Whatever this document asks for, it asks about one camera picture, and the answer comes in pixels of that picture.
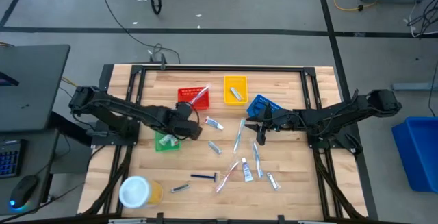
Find yellow cable beside desk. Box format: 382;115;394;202
61;76;79;88

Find long black floor cable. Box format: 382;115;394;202
96;0;181;64

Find clear red toothbrush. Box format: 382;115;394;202
189;83;212;106
214;160;240;194

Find black computer keyboard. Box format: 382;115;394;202
0;139;23;179

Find small white green toothpaste tube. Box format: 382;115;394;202
158;134;181;147

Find thin black hanging cable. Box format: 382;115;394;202
427;55;438;117

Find green plastic basket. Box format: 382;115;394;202
154;129;181;153

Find grey floor foot bar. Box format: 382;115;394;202
391;82;438;92

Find blue plastic basket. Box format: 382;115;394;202
246;94;283;119

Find white purple toothpaste tube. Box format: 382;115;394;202
241;157;255;183

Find grey side desk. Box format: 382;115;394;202
0;44;71;133

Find tangled black floor cables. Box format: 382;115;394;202
405;0;438;38

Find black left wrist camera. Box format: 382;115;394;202
175;102;193;119

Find wrapped light blue toothbrush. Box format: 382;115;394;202
252;141;265;179

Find dark blue disposable razor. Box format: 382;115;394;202
190;172;219;183

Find yellow plastic basket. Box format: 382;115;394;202
223;75;248;106

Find black computer mouse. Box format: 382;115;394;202
8;175;40;210

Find small silver foil packet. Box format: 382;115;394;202
266;171;282;192
208;140;223;155
229;86;244;102

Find red plastic basket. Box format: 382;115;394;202
177;86;210;111

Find yellow jar with white lid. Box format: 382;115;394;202
118;175;164;210

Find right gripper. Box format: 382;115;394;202
244;106;296;146

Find large blue plastic bin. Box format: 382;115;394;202
391;116;438;194

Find black aluminium table frame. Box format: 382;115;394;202
81;64;370;222

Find teal toothbrush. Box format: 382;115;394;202
233;119;247;155

